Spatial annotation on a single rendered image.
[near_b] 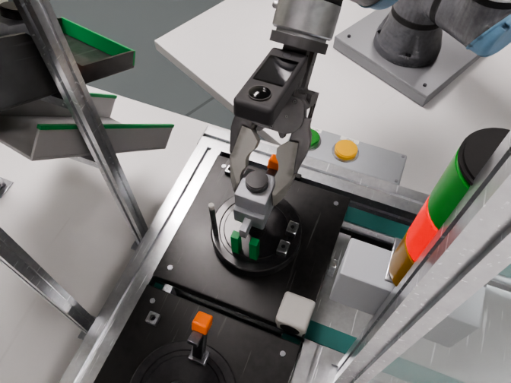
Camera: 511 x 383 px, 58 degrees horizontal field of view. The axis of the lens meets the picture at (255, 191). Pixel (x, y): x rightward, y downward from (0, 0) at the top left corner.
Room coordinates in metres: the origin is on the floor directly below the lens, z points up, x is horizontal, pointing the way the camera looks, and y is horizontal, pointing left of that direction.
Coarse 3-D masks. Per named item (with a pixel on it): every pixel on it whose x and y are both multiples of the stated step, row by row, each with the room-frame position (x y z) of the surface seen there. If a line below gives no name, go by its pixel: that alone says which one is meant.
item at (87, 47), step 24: (72, 24) 0.52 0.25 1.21; (0, 48) 0.34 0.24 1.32; (24, 48) 0.35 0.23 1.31; (72, 48) 0.48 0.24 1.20; (96, 48) 0.49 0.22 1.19; (120, 48) 0.47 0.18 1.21; (0, 72) 0.33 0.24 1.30; (24, 72) 0.34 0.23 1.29; (48, 72) 0.36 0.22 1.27; (96, 72) 0.41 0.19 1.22; (0, 96) 0.32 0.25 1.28; (24, 96) 0.33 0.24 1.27; (48, 96) 0.35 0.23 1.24
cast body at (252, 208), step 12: (252, 180) 0.32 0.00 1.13; (264, 180) 0.32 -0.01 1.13; (240, 192) 0.31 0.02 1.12; (252, 192) 0.31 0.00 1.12; (264, 192) 0.31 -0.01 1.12; (240, 204) 0.30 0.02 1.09; (252, 204) 0.30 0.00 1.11; (264, 204) 0.29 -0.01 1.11; (240, 216) 0.30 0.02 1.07; (252, 216) 0.29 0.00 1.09; (264, 216) 0.29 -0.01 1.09; (240, 228) 0.28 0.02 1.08
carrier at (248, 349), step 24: (144, 312) 0.20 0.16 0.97; (168, 312) 0.20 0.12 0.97; (192, 312) 0.20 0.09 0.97; (216, 312) 0.20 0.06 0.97; (120, 336) 0.16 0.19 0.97; (144, 336) 0.16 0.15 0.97; (168, 336) 0.16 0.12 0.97; (216, 336) 0.16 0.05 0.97; (240, 336) 0.16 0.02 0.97; (264, 336) 0.16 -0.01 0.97; (120, 360) 0.13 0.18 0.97; (144, 360) 0.13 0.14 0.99; (168, 360) 0.13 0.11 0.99; (192, 360) 0.13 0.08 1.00; (216, 360) 0.13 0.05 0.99; (240, 360) 0.13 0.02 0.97; (264, 360) 0.13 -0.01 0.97; (288, 360) 0.13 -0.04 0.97
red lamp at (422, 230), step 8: (424, 208) 0.15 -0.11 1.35; (424, 216) 0.14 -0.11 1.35; (416, 224) 0.15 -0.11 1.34; (424, 224) 0.14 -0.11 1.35; (432, 224) 0.13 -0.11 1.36; (408, 232) 0.15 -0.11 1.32; (416, 232) 0.14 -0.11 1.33; (424, 232) 0.14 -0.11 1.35; (432, 232) 0.13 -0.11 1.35; (408, 240) 0.14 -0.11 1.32; (416, 240) 0.14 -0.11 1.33; (424, 240) 0.13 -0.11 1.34; (408, 248) 0.14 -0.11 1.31; (416, 248) 0.13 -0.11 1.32; (424, 248) 0.13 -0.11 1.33; (416, 256) 0.13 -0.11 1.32
